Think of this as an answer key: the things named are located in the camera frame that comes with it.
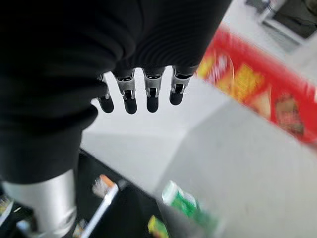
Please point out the orange and white packet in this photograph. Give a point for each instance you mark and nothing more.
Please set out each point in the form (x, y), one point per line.
(104, 184)

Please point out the red snack box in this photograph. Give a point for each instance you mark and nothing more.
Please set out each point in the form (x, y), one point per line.
(260, 84)

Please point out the white shelf rail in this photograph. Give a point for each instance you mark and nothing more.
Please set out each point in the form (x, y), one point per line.
(104, 205)

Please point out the yellow green packet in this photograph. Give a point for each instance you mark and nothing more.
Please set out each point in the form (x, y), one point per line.
(158, 228)

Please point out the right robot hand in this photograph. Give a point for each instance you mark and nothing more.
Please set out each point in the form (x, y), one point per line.
(62, 62)

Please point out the green and white bottle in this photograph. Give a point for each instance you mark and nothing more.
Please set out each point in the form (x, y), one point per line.
(185, 200)

